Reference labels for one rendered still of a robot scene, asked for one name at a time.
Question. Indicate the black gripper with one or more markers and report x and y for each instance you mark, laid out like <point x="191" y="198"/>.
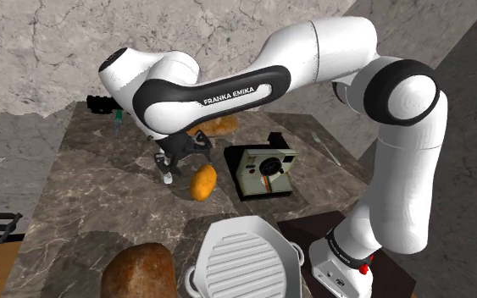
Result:
<point x="179" y="147"/>

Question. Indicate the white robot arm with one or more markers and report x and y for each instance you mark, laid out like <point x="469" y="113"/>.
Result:
<point x="407" y="173"/>

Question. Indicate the yellow-brown potato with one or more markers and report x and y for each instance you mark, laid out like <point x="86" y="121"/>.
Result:
<point x="203" y="183"/>

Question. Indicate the long golden bread loaf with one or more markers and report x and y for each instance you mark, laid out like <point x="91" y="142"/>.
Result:
<point x="219" y="126"/>

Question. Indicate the black blocky object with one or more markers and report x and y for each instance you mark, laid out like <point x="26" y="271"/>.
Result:
<point x="99" y="104"/>

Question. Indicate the white ridged grill pan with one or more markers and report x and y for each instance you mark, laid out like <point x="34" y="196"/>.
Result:
<point x="244" y="260"/>

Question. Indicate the large brown bread loaf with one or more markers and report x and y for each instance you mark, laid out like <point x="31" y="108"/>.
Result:
<point x="141" y="274"/>

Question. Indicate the silver fork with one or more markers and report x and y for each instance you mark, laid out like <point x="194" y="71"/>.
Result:
<point x="325" y="147"/>

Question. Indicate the dark robot stand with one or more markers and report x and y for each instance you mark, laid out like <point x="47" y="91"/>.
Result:
<point x="304" y="231"/>

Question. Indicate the cream instant camera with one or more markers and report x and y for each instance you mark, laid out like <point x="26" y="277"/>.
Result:
<point x="263" y="173"/>

